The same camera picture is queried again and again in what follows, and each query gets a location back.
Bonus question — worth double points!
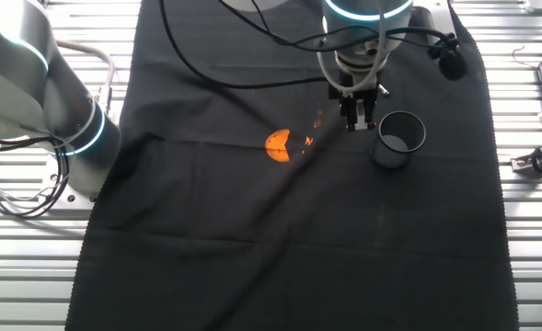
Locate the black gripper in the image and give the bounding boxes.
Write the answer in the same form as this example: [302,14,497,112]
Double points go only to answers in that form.
[328,69,381,133]

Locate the black mesh pen holder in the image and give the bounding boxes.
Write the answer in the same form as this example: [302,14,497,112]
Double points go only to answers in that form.
[370,109,427,171]

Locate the black table cloth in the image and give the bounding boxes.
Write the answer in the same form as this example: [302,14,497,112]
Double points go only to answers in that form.
[64,0,520,331]

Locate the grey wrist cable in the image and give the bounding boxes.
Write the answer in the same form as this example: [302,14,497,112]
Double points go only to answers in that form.
[315,0,391,93]

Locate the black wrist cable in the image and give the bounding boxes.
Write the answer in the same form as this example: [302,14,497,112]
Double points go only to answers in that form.
[217,0,460,54]

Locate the long black cable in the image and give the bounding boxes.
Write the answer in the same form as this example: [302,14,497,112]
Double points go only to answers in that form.
[158,0,331,91]

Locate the thin dark wire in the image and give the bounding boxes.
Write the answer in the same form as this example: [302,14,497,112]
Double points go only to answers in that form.
[512,45,539,70]

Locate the metal bracket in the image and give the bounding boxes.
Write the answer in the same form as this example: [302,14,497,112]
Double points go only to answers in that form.
[510,154,542,178]

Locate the grey conduit hose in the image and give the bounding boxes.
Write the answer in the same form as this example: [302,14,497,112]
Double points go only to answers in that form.
[56,40,116,116]

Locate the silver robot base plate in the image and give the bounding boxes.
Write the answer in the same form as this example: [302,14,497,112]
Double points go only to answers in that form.
[38,151,104,206]

